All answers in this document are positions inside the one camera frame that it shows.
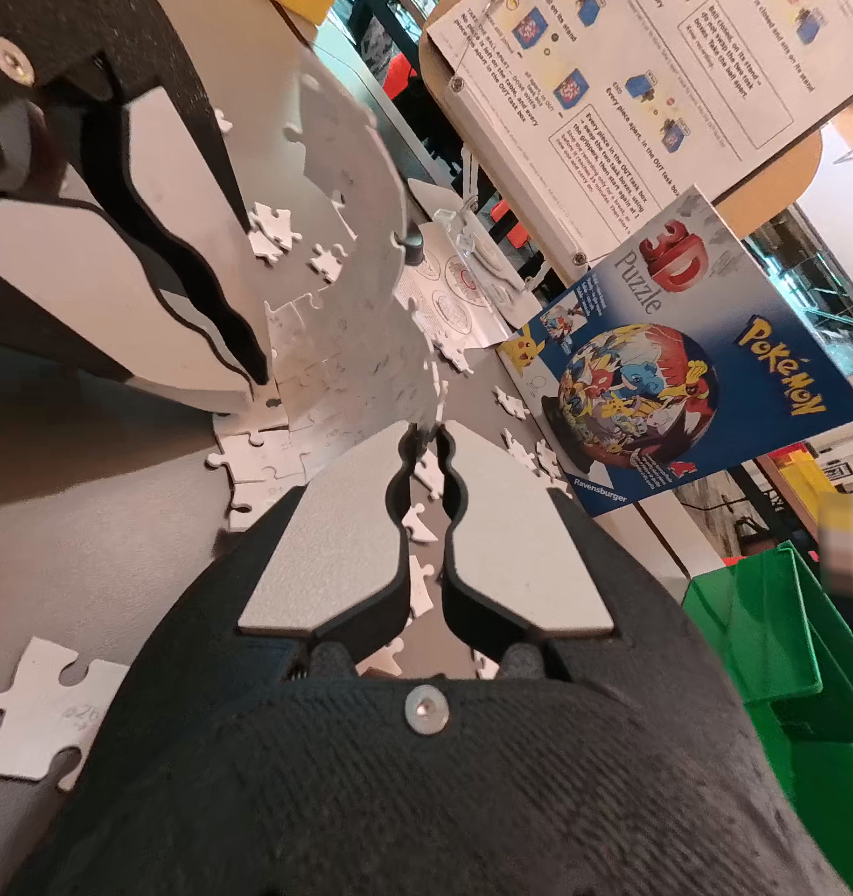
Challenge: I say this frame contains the instruction sheet on clipboard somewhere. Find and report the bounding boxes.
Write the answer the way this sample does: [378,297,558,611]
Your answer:
[418,0,853,272]

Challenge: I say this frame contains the assembled curved puzzle ball section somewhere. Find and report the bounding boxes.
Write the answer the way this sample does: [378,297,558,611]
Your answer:
[206,56,450,533]

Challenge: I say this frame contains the green box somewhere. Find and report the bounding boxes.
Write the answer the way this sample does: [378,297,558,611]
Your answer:
[682,542,853,896]

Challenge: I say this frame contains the yellow plastic bin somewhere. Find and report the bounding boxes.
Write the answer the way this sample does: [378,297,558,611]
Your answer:
[273,0,338,27]

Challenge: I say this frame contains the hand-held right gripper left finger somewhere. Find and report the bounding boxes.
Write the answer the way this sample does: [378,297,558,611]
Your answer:
[238,420,417,638]

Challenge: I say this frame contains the white printed instruction leaflet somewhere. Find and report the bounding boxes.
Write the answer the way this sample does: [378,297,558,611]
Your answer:
[392,238,513,351]

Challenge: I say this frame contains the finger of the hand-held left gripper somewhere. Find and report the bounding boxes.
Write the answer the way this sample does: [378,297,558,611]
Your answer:
[0,198,256,414]
[84,85,273,387]

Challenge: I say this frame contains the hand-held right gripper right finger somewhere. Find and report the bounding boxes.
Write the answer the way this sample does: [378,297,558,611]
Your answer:
[435,420,616,638]

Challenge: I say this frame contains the blue puzzle box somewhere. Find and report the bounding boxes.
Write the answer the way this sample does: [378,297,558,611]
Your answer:
[498,185,853,518]

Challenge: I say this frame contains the white folding stand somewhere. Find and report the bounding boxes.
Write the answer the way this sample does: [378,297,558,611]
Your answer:
[407,147,541,326]

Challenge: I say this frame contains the white puzzle pieces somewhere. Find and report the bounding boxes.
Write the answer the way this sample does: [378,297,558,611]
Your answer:
[0,105,573,792]

